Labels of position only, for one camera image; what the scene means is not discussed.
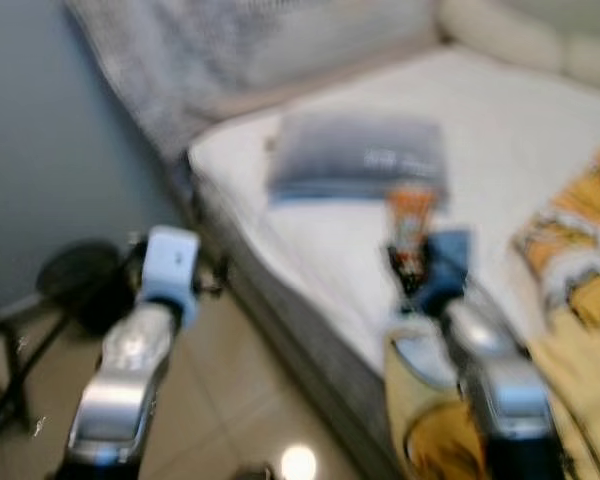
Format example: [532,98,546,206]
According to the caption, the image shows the orange snack packet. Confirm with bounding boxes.
[385,184,442,277]

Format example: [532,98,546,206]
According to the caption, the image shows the large grey floral patterned cushion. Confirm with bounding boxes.
[64,0,443,163]

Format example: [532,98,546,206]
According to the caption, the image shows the black tripod stand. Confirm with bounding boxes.
[0,300,76,453]

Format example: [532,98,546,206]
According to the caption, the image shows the cream knotted bolster pillow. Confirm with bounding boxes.
[438,0,600,93]

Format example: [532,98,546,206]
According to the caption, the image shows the white quilted mattress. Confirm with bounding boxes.
[187,45,600,373]

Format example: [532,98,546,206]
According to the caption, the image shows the grey-blue right wrist camera mount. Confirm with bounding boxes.
[418,229,477,317]

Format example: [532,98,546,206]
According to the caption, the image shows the grey bear print pillow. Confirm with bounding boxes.
[267,111,450,207]

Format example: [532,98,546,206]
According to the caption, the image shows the yellow duck print blanket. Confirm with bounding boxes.
[383,133,600,480]

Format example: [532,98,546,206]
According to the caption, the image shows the grey bed base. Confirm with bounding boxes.
[185,170,406,480]

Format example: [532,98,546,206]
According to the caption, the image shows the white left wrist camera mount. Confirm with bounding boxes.
[138,226,202,329]

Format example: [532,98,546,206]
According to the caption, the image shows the black round fan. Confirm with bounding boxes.
[35,238,139,337]

